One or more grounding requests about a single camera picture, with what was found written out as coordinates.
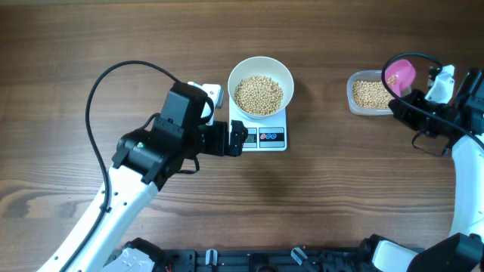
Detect pink plastic measuring scoop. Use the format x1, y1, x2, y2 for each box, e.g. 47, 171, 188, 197
384, 59, 416, 97

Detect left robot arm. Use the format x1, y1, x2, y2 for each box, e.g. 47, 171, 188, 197
40, 82, 247, 271

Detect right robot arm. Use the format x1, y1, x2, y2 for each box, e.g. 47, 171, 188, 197
352, 66, 483, 271

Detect white digital kitchen scale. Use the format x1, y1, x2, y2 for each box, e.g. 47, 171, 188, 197
229, 100, 287, 152

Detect soybeans in pink scoop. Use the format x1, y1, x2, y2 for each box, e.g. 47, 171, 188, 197
386, 74, 396, 86

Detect soybeans in white bowl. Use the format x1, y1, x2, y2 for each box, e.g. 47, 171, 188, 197
234, 76, 283, 116

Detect white bowl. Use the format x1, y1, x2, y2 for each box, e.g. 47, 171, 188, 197
228, 56, 294, 119

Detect pile of soybeans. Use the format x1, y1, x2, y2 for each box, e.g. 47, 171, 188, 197
352, 80, 393, 110

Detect clear plastic container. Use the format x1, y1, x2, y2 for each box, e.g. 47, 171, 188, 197
346, 70, 392, 116

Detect left black cable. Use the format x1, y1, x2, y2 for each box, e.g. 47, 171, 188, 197
60, 60, 201, 272

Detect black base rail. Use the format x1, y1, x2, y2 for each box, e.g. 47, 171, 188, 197
154, 247, 376, 272

